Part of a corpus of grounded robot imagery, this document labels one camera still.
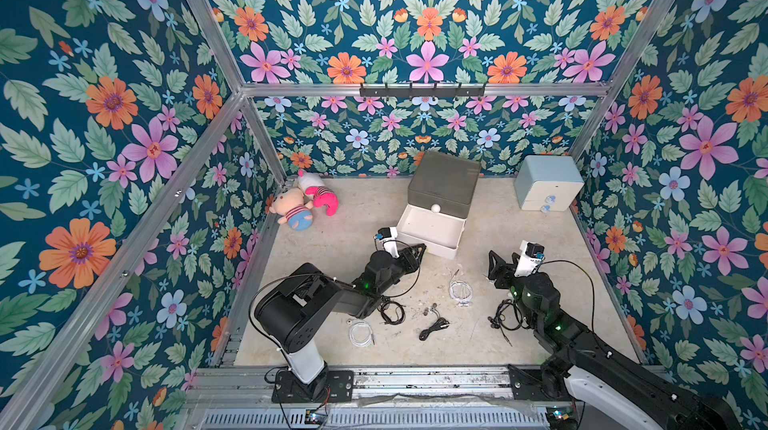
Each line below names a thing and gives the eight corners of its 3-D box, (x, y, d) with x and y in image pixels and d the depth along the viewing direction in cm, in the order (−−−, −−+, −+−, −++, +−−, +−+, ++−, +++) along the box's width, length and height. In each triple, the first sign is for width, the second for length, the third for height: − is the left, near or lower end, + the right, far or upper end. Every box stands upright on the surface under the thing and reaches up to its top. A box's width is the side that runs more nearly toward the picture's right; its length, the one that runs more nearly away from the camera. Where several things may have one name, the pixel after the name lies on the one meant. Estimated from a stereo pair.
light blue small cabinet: (520, 214, 111) (534, 185, 99) (508, 175, 125) (519, 145, 112) (566, 214, 111) (585, 185, 99) (549, 175, 124) (564, 145, 112)
